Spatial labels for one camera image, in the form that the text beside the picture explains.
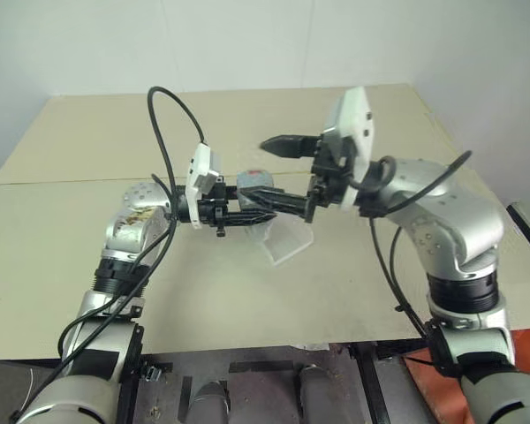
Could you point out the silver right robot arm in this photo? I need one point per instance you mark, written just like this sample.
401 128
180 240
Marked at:
468 221

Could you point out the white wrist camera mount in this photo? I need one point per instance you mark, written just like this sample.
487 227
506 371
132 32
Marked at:
201 176
355 119

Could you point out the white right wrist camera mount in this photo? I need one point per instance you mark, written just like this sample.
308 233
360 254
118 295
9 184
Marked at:
355 119

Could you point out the orange cloth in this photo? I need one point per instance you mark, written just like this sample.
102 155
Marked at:
428 388

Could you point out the small black metal connector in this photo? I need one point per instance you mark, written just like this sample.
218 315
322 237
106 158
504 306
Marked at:
152 373

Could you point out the clear plastic box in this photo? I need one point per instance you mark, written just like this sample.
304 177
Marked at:
291 247

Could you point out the black metal table frame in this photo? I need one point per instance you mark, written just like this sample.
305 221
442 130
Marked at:
368 384

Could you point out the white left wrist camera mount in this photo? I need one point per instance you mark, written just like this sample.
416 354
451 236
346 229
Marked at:
201 176

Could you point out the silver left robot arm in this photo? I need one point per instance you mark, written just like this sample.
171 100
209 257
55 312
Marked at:
143 194

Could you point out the black and red frame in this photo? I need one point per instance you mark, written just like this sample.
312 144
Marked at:
527 225

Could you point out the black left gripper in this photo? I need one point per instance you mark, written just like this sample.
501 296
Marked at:
212 207

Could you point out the black mat with white line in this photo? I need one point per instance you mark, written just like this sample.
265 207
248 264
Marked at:
0 384

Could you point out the dark gray rounded cylinder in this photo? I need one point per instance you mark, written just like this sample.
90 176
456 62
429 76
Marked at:
313 393
209 404

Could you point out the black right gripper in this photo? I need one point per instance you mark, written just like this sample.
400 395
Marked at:
329 176

